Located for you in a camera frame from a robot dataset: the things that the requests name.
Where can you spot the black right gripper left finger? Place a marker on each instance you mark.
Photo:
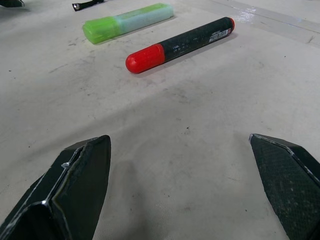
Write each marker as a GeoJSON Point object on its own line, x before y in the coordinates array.
{"type": "Point", "coordinates": [70, 190]}

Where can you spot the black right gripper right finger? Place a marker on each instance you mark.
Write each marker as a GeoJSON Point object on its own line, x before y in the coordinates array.
{"type": "Point", "coordinates": [287, 185]}

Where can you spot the black object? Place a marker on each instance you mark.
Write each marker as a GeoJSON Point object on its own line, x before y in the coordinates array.
{"type": "Point", "coordinates": [85, 4]}

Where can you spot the dark object corner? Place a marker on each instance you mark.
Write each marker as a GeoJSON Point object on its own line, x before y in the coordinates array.
{"type": "Point", "coordinates": [11, 2]}

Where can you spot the black marker with red cap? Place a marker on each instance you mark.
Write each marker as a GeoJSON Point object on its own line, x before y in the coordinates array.
{"type": "Point", "coordinates": [180, 45]}

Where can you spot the green highlighter pen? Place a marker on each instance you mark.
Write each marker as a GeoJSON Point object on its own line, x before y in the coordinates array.
{"type": "Point", "coordinates": [130, 21]}

